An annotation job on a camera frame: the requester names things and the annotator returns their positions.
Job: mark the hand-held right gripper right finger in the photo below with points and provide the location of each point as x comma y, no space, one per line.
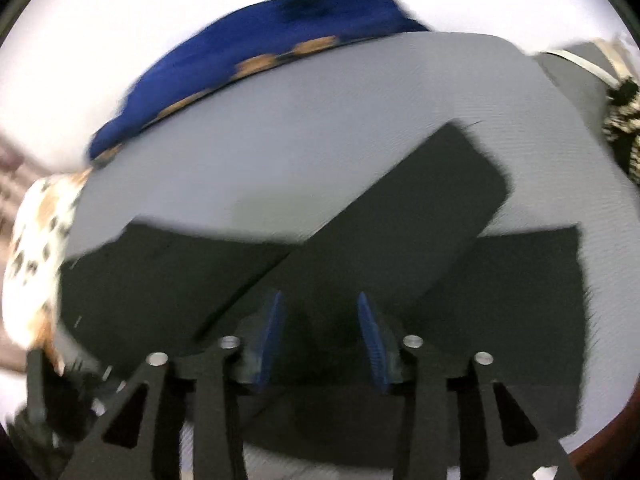
372,335

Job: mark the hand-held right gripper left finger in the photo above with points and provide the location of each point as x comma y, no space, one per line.
270,330

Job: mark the black pants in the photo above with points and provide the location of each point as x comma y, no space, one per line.
400,235

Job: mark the person's left forearm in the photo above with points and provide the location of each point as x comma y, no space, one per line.
37,255

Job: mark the grey mesh mattress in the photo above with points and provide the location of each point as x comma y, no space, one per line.
300,135

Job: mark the blue patterned cloth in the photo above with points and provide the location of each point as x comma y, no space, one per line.
210,60

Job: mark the black and white striped cloth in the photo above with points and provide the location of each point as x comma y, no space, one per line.
622,115

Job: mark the brown wooden bed frame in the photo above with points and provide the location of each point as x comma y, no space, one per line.
612,452

